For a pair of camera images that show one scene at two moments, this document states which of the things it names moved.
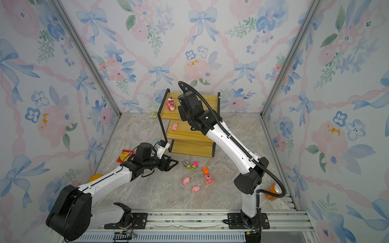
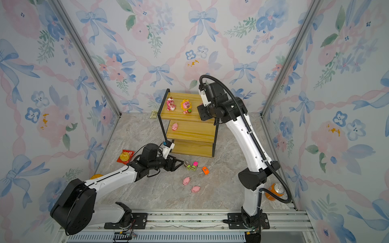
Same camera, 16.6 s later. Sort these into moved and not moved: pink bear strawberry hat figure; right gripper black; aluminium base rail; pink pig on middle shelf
Moved: right gripper black
Not moved: pink bear strawberry hat figure; aluminium base rail; pink pig on middle shelf
